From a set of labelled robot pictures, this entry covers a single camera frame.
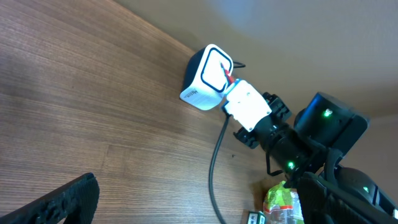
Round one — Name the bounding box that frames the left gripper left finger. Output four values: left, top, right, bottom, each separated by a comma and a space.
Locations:
1, 172, 100, 224

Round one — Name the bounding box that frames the white barcode scanner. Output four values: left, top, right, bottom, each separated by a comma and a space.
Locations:
180, 44, 246, 111

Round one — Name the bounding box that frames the green haribo candy bag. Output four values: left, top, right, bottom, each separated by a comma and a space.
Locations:
263, 180, 304, 224

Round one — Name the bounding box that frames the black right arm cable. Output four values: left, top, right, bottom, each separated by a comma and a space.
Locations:
208, 114, 231, 224

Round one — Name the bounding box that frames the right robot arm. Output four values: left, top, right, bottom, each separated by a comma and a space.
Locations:
234, 92, 397, 223

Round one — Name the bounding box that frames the red snack bar wrapper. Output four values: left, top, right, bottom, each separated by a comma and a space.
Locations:
220, 63, 235, 85

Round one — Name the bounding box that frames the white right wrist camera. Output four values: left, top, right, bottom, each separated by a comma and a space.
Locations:
222, 79, 272, 132

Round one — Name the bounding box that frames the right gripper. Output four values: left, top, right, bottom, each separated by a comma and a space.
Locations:
233, 92, 292, 149

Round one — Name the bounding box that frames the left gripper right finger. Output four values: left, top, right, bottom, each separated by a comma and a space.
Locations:
297, 172, 397, 224

